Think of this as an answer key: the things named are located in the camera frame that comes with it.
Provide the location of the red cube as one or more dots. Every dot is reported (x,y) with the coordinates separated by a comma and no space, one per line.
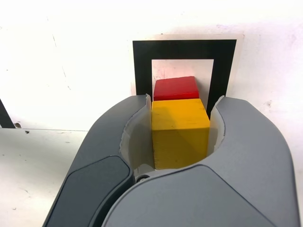
(175,88)

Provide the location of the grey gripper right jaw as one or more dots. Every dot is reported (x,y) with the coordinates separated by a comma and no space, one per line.
(236,177)

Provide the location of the yellow cube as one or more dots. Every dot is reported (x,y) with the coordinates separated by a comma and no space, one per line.
(180,132)

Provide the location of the black tape square outline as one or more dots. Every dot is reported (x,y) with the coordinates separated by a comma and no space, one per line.
(184,49)

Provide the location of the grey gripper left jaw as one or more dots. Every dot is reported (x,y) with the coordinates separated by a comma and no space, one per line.
(99,146)

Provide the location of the black tape strip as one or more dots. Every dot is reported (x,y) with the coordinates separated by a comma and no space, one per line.
(4,118)

